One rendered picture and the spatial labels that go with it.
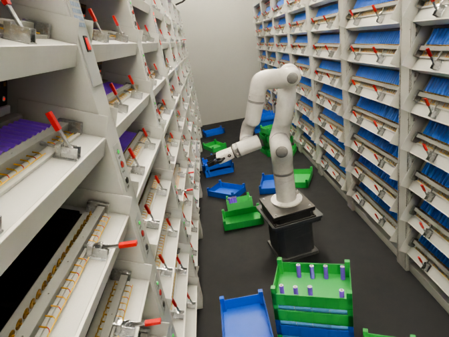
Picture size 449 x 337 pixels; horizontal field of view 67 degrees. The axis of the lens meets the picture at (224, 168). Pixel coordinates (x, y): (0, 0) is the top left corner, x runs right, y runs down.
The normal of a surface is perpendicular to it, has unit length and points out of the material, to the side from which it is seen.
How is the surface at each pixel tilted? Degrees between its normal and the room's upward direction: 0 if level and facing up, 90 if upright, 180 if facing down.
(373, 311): 0
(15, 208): 22
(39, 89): 90
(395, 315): 0
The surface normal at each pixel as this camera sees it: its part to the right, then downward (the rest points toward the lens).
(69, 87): 0.06, 0.35
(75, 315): 0.22, -0.92
